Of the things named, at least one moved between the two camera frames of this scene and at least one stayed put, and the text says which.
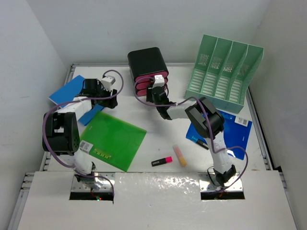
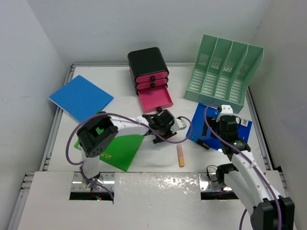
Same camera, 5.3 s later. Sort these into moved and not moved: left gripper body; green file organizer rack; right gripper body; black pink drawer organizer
Moved: left gripper body; right gripper body
Not moved: black pink drawer organizer; green file organizer rack
